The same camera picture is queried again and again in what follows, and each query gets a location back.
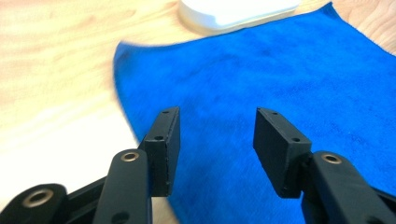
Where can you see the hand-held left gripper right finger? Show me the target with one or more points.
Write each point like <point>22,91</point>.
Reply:
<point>280,155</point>

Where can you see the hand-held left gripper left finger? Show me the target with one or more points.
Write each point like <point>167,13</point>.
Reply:
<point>163,149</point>

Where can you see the blue cloth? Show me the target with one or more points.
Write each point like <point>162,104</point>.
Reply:
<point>255,81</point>

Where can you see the white round dish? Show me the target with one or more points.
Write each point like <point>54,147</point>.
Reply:
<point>232,12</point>

